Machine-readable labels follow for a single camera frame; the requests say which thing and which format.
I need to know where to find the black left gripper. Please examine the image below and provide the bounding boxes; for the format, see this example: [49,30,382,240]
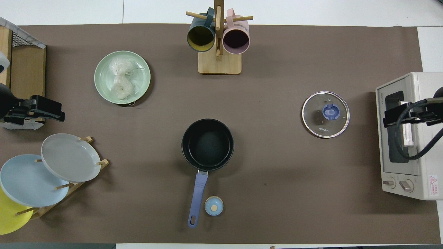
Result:
[4,95,65,125]

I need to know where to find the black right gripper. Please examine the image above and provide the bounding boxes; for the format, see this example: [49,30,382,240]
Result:
[382,98,443,128]

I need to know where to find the clear plastic bag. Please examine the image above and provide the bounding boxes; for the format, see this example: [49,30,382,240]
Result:
[109,57,139,105]

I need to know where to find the glass pot lid blue knob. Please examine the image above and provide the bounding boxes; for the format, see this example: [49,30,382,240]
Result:
[301,91,350,139]

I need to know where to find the grey plate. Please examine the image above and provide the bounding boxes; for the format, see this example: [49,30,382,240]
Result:
[41,133,101,183]

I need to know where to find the light green plate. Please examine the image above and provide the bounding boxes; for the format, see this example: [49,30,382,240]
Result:
[94,50,151,105]

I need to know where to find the wooden plate rack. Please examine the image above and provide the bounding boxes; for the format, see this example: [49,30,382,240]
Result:
[16,136,110,220]

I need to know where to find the light blue plate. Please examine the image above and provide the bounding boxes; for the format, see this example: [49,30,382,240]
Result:
[0,154,70,208]

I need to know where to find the yellow plate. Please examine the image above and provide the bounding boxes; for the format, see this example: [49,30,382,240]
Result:
[0,187,34,236]

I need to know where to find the beige toaster oven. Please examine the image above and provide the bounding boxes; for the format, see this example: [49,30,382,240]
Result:
[376,72,443,201]

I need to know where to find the white cup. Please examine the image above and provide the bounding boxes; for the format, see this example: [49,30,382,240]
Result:
[0,51,10,74]

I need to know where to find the brown table mat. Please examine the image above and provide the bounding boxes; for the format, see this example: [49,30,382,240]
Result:
[0,24,441,244]

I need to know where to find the dark teal mug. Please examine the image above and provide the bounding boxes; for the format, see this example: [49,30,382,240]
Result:
[187,8,216,53]

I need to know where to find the wooden mug tree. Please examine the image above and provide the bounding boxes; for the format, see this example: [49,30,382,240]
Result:
[186,0,253,75]

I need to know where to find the pink mug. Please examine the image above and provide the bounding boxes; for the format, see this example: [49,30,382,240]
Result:
[222,9,250,55]

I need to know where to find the small light blue jar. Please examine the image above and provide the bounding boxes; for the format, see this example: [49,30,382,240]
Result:
[205,196,224,216]

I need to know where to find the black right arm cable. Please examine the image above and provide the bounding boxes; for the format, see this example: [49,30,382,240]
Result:
[396,99,443,160]

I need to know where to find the wooden shelf wire basket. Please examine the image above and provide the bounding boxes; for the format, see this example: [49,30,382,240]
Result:
[0,17,46,130]

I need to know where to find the black pot blue handle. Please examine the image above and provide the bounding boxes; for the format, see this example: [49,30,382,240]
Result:
[181,119,235,228]

